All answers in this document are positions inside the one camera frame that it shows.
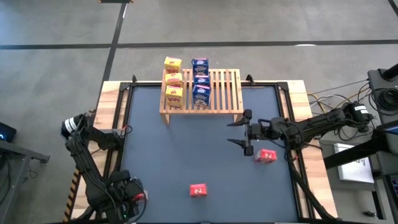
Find black diagonal support strut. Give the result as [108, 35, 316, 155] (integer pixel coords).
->
[285, 149, 338, 223]

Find grey equipment cart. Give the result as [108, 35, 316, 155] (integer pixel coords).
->
[366, 63, 398, 125]

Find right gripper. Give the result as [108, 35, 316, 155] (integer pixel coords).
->
[226, 108, 277, 157]

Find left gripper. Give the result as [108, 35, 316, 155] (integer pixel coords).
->
[116, 177, 146, 220]

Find blue Frosted Flakes box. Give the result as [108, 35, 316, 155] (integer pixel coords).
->
[190, 57, 210, 77]
[192, 83, 212, 108]
[192, 74, 211, 87]

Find black computer with blue light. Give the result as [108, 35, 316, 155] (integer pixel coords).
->
[0, 122, 17, 143]

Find yellow Corn Pops box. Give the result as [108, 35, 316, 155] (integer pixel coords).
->
[164, 56, 183, 75]
[164, 85, 184, 109]
[164, 72, 184, 88]

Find black cable coil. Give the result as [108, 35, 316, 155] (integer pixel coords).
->
[371, 88, 398, 113]

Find grey metal desk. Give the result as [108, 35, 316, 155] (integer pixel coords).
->
[0, 139, 50, 224]

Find wooden slatted shelf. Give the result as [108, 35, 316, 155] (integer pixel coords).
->
[159, 68, 244, 126]

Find blue screen device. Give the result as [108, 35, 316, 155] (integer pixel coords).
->
[384, 123, 398, 136]

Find black metal beam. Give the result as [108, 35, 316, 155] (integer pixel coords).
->
[323, 130, 398, 170]

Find white paper sheet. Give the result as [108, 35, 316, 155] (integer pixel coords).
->
[334, 142, 376, 184]

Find yellow black hazard tape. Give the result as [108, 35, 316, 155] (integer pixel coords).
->
[63, 167, 82, 222]

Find black table frame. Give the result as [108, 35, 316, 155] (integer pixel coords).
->
[112, 81, 308, 224]

